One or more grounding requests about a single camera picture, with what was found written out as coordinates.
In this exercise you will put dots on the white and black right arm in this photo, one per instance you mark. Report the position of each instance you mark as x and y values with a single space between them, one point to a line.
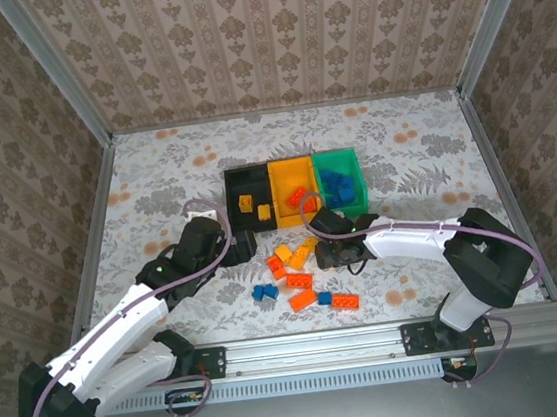
413 243

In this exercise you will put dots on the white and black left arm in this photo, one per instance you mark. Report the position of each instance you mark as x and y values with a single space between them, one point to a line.
116 332

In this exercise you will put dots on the green plastic bin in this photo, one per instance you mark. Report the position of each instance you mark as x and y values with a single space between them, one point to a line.
360 194

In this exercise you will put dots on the yellow plastic bin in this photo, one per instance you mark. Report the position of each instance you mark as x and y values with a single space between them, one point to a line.
287 172

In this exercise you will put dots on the floral patterned table cover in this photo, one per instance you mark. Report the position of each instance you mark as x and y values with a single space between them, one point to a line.
406 179

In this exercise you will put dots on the black plastic bin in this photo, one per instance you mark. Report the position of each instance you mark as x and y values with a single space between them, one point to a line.
245 182

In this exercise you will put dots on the black connector box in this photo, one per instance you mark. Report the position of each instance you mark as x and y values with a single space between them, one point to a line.
186 396
460 366

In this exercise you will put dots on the aluminium frame rail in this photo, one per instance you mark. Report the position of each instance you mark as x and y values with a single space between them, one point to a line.
297 109
93 239
505 187

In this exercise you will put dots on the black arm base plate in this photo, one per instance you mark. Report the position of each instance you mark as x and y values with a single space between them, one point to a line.
210 363
419 339

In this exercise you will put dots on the aluminium mounting rail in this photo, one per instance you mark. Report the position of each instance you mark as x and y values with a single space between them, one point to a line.
315 350

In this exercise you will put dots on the aluminium frame post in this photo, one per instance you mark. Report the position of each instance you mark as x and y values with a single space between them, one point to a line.
494 18
57 77

